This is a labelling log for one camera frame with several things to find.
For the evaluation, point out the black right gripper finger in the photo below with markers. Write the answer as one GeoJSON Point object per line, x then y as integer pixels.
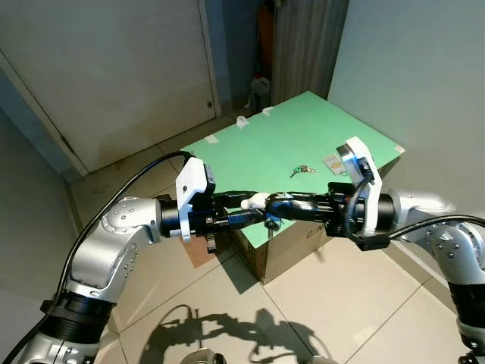
{"type": "Point", "coordinates": [299, 201]}
{"type": "Point", "coordinates": [303, 220]}

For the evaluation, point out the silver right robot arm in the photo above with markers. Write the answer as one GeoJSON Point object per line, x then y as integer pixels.
{"type": "Point", "coordinates": [432, 220]}

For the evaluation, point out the white hook package card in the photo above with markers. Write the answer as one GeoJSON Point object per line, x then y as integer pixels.
{"type": "Point", "coordinates": [330, 161]}

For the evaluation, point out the brown cardboard box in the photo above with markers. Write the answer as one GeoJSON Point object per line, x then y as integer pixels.
{"type": "Point", "coordinates": [303, 254]}

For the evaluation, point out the white tape piece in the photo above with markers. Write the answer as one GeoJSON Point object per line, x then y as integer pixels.
{"type": "Point", "coordinates": [212, 140]}
{"type": "Point", "coordinates": [242, 121]}
{"type": "Point", "coordinates": [267, 111]}

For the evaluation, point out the light green table sheet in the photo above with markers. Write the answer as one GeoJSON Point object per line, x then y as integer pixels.
{"type": "Point", "coordinates": [288, 136]}

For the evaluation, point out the robot left leg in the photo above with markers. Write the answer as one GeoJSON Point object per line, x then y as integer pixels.
{"type": "Point", "coordinates": [201, 357]}

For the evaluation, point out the grey curtain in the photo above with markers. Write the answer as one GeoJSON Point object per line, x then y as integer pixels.
{"type": "Point", "coordinates": [307, 45]}

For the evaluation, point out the white door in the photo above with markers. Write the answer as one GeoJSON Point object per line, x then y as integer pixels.
{"type": "Point", "coordinates": [114, 76]}

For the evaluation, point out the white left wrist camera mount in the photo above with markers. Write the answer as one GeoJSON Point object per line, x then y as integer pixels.
{"type": "Point", "coordinates": [191, 186]}

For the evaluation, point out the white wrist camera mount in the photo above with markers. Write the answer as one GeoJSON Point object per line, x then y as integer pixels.
{"type": "Point", "coordinates": [356, 163]}
{"type": "Point", "coordinates": [191, 186]}

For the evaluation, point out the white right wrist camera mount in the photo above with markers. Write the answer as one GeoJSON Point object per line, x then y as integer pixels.
{"type": "Point", "coordinates": [356, 163]}

